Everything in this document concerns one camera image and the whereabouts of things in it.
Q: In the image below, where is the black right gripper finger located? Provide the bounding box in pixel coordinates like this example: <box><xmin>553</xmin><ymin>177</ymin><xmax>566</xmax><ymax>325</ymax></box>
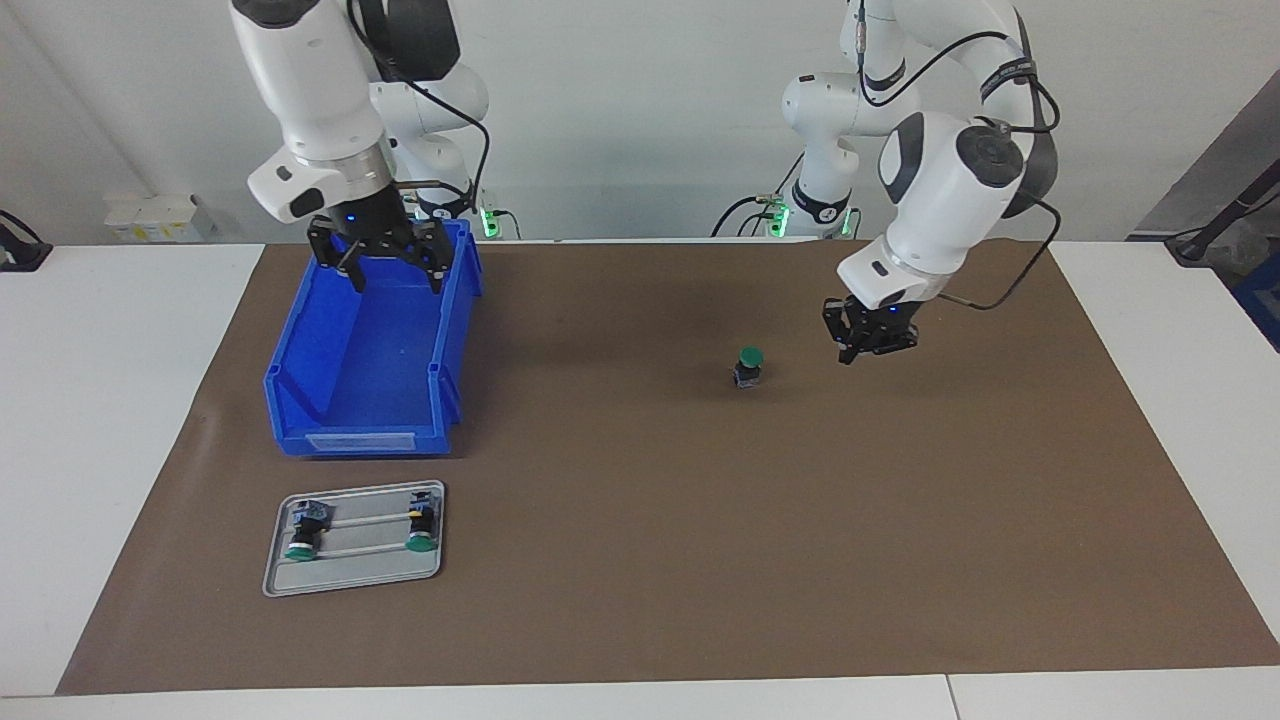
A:
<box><xmin>307</xmin><ymin>225</ymin><xmax>366</xmax><ymax>293</ymax></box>
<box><xmin>405</xmin><ymin>222</ymin><xmax>453</xmax><ymax>294</ymax></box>

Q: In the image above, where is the green push button yellow band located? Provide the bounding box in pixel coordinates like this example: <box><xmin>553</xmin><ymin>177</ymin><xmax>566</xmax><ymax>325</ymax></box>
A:
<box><xmin>405</xmin><ymin>489</ymin><xmax>441</xmax><ymax>553</ymax></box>

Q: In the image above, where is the green push button blue body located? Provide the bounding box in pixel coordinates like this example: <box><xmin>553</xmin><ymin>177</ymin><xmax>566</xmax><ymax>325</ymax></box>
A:
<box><xmin>284</xmin><ymin>497</ymin><xmax>333</xmax><ymax>562</ymax></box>

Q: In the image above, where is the blue plastic storage bin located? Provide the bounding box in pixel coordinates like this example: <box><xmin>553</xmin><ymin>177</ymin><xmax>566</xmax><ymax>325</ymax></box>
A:
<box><xmin>263</xmin><ymin>219</ymin><xmax>484</xmax><ymax>459</ymax></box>

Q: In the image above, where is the white cardboard box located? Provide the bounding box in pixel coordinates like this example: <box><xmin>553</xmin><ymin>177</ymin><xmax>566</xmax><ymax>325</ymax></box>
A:
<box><xmin>103</xmin><ymin>193</ymin><xmax>216</xmax><ymax>243</ymax></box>

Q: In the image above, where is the brown table mat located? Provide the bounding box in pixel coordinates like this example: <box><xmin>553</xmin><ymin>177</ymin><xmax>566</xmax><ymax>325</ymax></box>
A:
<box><xmin>55</xmin><ymin>238</ymin><xmax>1280</xmax><ymax>697</ymax></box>

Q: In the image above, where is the grey metal tray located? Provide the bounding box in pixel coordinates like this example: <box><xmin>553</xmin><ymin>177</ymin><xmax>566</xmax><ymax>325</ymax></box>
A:
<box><xmin>262</xmin><ymin>480</ymin><xmax>447</xmax><ymax>599</ymax></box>

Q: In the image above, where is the black stand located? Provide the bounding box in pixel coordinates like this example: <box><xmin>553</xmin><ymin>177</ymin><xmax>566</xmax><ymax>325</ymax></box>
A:
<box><xmin>1165</xmin><ymin>160</ymin><xmax>1280</xmax><ymax>266</ymax></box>

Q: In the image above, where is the blue crate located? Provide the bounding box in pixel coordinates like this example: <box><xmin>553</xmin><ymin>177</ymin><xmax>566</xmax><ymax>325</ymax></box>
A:
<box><xmin>1232</xmin><ymin>250</ymin><xmax>1280</xmax><ymax>353</ymax></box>

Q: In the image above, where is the black base cable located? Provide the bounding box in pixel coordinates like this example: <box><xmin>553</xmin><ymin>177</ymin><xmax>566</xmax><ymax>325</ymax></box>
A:
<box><xmin>712</xmin><ymin>148</ymin><xmax>807</xmax><ymax>238</ymax></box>

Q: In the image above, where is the black clamp mount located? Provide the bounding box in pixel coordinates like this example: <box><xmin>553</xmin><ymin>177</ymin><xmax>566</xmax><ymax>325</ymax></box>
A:
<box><xmin>0</xmin><ymin>210</ymin><xmax>53</xmax><ymax>273</ymax></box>

